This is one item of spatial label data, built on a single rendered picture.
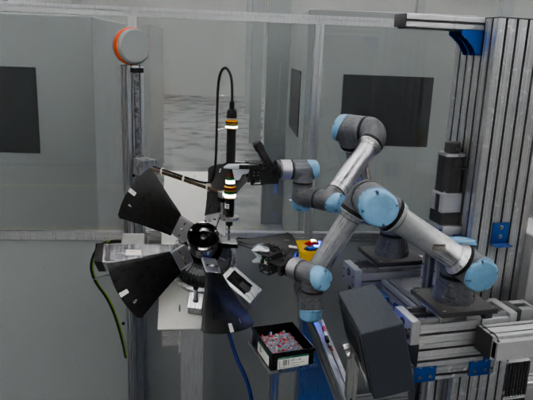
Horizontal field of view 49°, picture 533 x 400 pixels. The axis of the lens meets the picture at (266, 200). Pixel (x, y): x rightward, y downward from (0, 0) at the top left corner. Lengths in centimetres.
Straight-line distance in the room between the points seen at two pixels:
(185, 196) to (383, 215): 99
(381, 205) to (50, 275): 182
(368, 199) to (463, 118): 71
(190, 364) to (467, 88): 154
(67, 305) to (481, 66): 220
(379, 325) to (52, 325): 206
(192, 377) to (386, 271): 93
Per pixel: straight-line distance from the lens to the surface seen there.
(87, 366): 329
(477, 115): 235
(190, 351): 250
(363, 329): 151
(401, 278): 266
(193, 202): 253
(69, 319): 319
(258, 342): 222
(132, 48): 268
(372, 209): 185
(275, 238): 228
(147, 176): 228
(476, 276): 204
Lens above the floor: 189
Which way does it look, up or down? 14 degrees down
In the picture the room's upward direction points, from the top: 2 degrees clockwise
